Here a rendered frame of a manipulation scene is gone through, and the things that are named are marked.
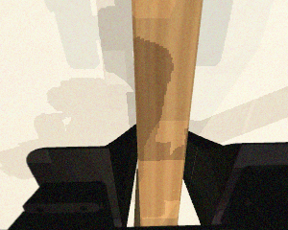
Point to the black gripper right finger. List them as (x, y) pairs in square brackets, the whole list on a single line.
[(211, 171)]

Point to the brown wooden rail with steel hooks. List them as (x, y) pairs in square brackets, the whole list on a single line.
[(165, 45)]

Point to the brown wooden post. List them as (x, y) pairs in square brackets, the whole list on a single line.
[(136, 221)]

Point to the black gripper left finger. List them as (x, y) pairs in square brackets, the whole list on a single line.
[(113, 164)]

